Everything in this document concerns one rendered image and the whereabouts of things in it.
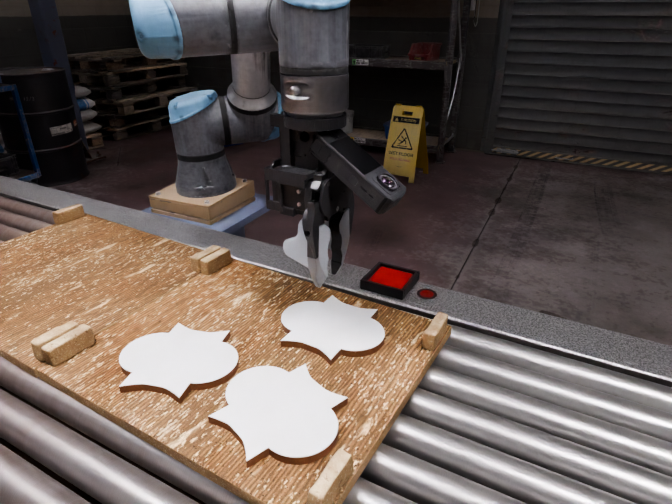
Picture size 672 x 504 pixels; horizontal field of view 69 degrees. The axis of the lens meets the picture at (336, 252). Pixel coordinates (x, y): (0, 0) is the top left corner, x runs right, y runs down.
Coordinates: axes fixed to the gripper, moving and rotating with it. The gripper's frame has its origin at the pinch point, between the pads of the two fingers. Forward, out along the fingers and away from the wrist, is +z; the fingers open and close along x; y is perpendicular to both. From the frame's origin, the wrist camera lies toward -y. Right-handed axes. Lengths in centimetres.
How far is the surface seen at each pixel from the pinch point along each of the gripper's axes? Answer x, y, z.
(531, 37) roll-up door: -456, 65, -7
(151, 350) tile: 16.6, 16.5, 7.9
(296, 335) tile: 4.7, 2.6, 7.9
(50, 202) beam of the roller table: -13, 86, 11
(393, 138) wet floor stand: -332, 140, 68
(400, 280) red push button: -18.5, -2.1, 9.7
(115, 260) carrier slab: 1.6, 43.4, 9.0
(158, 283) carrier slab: 3.3, 30.6, 9.0
